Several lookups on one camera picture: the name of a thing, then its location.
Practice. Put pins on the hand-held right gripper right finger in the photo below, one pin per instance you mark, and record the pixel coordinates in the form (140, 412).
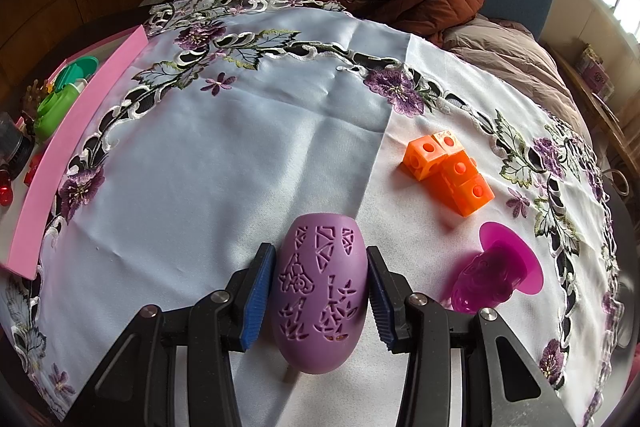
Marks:
(381, 302)

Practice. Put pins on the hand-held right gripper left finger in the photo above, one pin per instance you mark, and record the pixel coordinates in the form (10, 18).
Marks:
(257, 302)

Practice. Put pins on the purple carved egg shell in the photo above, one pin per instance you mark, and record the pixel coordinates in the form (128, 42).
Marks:
(320, 287)

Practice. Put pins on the pink tray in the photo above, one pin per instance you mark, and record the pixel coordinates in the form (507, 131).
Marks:
(75, 142)

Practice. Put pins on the small red block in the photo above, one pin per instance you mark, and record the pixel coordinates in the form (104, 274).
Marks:
(34, 169)

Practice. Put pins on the red metallic cylinder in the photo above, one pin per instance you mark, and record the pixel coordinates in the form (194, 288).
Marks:
(5, 189)

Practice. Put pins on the green plug-in device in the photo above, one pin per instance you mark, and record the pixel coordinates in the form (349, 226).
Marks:
(57, 107)

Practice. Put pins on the grey cylindrical disc case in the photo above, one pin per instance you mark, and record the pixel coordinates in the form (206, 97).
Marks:
(12, 142)

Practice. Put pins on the brown moose figurine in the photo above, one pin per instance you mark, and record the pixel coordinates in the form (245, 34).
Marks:
(34, 99)

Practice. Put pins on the magenta perforated strainer toy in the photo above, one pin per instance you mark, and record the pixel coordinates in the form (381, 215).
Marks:
(495, 267)

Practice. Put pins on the orange linked cubes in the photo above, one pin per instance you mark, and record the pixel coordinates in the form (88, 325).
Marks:
(450, 167)

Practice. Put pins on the embroidered floral tablecloth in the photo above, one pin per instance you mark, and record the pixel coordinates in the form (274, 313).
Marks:
(225, 147)

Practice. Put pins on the wooden side table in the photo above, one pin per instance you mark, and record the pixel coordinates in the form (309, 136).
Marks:
(600, 117)

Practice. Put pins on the teal green plastic piece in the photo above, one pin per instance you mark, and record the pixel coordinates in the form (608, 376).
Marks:
(75, 69)

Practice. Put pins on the purple patterned box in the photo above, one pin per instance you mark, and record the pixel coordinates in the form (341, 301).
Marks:
(595, 72)

